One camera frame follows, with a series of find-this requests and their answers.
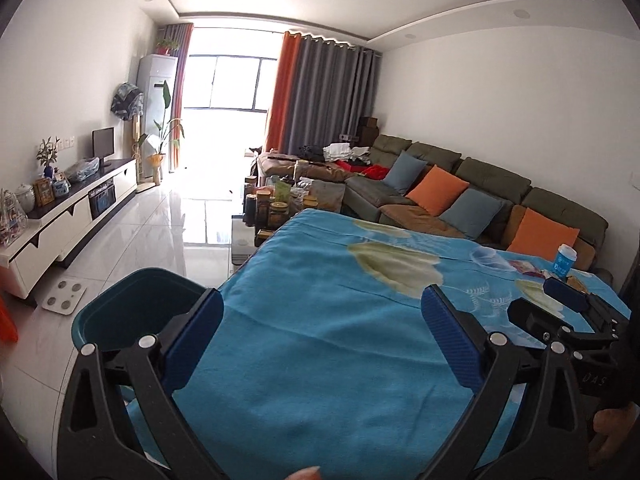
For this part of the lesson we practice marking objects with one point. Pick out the blue cushion near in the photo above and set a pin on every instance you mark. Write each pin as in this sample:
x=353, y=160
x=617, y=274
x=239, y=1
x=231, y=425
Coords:
x=472, y=212

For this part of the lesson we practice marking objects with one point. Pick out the orange grey left curtain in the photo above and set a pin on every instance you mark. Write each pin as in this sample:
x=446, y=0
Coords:
x=176, y=39

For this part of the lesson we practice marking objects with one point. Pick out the white TV cabinet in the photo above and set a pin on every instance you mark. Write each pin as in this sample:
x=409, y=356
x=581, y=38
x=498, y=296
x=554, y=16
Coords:
x=57, y=232

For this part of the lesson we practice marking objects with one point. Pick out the orange cushion far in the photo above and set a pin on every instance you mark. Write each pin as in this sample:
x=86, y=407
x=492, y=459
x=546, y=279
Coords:
x=437, y=191

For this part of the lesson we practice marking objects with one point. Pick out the teal trash bin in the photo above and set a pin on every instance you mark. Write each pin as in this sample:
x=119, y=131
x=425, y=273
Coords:
x=147, y=302

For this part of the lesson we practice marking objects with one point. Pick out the left hand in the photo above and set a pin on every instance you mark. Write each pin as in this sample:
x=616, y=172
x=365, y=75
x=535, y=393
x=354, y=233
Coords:
x=308, y=473

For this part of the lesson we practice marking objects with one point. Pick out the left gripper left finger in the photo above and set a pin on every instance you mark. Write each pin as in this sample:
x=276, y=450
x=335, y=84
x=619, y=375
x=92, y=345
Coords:
x=96, y=439

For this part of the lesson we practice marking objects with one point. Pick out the green sectional sofa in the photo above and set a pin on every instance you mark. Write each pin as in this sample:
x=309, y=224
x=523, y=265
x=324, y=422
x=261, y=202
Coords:
x=366, y=197

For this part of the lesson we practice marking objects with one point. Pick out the blue lidded coffee cup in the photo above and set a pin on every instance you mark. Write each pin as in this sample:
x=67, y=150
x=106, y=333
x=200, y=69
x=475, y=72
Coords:
x=565, y=258

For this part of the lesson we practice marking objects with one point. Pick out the black monitor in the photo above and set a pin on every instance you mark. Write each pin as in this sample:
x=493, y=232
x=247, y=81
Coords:
x=103, y=144

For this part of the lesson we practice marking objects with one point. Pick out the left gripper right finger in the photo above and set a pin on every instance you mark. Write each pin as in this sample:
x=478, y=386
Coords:
x=526, y=418

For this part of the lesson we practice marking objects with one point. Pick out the orange grey curtain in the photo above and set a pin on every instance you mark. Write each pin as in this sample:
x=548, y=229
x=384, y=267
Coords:
x=176, y=39
x=323, y=87

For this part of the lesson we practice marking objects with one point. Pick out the right hand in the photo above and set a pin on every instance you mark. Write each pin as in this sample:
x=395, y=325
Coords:
x=612, y=427

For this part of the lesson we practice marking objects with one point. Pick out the cluttered coffee table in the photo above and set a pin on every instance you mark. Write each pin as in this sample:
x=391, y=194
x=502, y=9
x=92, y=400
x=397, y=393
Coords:
x=275, y=190

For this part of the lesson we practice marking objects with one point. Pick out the blue cushion far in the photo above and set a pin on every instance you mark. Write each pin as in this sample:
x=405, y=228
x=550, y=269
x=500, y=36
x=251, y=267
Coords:
x=404, y=172

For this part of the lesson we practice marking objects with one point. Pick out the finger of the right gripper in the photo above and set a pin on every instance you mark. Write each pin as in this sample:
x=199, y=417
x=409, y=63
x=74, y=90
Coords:
x=559, y=336
x=596, y=311

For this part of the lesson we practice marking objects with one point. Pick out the blue floral tablecloth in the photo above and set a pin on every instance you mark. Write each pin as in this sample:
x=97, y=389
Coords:
x=323, y=357

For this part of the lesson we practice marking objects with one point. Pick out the orange grey right curtain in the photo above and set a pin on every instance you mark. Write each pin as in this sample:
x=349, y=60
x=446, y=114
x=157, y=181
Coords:
x=323, y=87

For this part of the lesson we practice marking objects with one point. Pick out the tall green potted plant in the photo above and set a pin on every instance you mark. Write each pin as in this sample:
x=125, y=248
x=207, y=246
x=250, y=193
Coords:
x=154, y=149

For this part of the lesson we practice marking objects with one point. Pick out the brown chip packet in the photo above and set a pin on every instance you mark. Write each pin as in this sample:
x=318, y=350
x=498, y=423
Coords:
x=577, y=284

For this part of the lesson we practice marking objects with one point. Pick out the blue cushion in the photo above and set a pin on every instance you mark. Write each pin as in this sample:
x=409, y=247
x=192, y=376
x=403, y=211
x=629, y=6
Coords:
x=404, y=172
x=472, y=212

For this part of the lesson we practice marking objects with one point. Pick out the orange cushion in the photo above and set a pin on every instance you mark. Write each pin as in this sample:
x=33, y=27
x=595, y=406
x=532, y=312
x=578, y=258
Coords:
x=437, y=191
x=540, y=236

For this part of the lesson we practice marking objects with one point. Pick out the orange cushion near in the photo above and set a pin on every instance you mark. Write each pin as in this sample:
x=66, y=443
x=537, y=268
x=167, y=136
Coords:
x=540, y=236

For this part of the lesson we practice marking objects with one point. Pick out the red snack packet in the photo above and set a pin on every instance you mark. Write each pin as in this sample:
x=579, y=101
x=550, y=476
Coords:
x=527, y=268

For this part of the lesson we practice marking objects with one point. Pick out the white bathroom scale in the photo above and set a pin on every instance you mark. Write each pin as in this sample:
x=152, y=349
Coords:
x=64, y=296

